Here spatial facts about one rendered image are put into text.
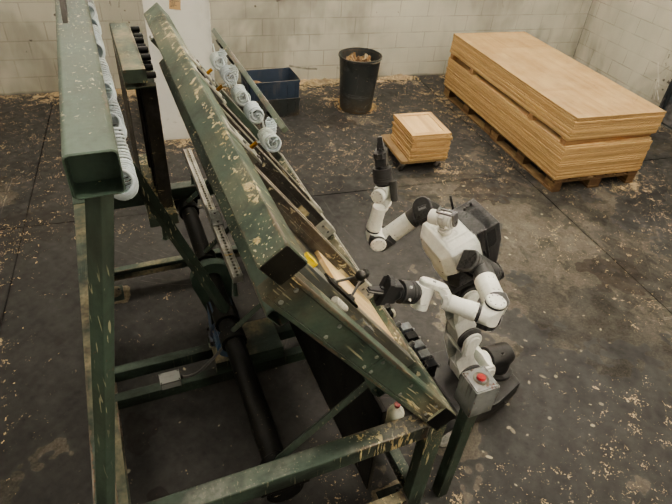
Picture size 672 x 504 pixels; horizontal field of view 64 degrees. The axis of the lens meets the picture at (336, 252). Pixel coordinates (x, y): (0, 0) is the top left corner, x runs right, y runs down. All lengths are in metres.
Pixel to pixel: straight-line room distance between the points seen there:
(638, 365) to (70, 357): 3.69
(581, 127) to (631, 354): 2.22
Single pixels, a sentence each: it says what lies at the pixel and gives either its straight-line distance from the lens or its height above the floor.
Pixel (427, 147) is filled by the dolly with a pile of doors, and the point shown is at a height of 0.27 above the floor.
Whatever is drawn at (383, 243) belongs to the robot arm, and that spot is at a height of 1.15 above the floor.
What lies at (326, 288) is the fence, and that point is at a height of 1.46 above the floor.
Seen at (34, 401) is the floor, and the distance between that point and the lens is 3.64.
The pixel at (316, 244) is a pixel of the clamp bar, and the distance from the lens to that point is 2.28.
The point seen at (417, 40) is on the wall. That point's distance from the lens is 7.88.
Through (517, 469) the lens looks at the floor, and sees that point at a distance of 3.34.
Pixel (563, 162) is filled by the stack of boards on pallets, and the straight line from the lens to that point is 5.62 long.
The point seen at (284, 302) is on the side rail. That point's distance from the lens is 1.45.
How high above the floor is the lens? 2.70
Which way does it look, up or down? 38 degrees down
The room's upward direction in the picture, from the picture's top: 5 degrees clockwise
